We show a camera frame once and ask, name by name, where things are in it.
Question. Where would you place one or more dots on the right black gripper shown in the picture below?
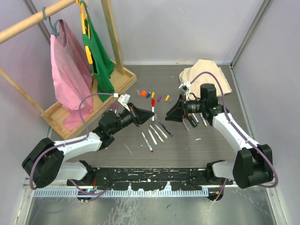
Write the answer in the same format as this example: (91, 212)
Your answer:
(181, 108)

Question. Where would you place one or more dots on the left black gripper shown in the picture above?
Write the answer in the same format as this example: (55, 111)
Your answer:
(138, 116)

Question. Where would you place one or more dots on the pink pen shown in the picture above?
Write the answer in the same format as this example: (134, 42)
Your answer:
(187, 128)

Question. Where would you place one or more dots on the orange black highlighter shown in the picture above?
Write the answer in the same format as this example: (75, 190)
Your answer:
(192, 121)

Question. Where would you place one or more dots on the red cap marker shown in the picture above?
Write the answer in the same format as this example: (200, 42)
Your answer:
(153, 109)

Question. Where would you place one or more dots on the dark purple marker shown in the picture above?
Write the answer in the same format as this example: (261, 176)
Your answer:
(165, 128)

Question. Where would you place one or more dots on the teal cap marker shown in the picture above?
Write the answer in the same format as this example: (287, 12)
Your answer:
(152, 137)

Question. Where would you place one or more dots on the white grey marker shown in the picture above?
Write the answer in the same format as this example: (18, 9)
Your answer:
(161, 131)

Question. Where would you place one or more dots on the orange highlighter cap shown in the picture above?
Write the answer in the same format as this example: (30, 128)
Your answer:
(143, 93)

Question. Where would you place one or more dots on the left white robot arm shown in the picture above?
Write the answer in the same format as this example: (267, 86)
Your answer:
(49, 160)

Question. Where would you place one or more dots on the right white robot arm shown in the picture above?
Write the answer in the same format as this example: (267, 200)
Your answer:
(253, 162)

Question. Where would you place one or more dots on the green shirt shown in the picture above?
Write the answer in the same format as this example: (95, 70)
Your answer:
(102, 66)

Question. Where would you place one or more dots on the pink shirt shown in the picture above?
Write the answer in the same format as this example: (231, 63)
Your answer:
(71, 74)

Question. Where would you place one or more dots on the yellow clothes hanger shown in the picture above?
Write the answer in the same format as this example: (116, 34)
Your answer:
(85, 30)

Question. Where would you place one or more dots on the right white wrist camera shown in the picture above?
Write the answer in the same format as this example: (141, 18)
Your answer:
(186, 88)

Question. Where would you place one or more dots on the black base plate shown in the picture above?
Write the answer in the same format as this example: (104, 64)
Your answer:
(149, 179)

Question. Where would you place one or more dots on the slotted cable duct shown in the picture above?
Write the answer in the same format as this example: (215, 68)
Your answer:
(167, 192)

